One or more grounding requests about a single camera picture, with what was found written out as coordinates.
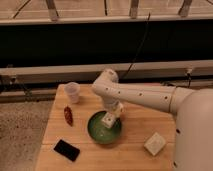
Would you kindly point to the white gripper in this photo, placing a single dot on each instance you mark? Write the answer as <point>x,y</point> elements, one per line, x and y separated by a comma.
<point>111,116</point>

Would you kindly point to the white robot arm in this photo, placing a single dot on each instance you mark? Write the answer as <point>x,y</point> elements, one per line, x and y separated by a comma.
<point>193,110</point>

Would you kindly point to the green ceramic bowl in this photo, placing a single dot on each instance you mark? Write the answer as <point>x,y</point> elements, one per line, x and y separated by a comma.
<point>101,134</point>

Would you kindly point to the red chili pepper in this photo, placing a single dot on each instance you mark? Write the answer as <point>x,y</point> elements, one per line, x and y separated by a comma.
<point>68,115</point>

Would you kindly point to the translucent plastic cup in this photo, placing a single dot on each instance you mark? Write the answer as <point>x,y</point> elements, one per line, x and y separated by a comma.
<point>72,90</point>

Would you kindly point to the white square box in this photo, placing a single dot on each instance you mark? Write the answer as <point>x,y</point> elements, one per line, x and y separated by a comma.
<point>155,144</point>

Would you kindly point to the black rectangular sponge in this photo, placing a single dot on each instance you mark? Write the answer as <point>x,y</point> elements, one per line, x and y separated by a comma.
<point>67,150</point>

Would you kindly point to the grey metal rail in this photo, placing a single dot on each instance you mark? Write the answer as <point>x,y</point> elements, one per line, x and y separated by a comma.
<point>143,70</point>

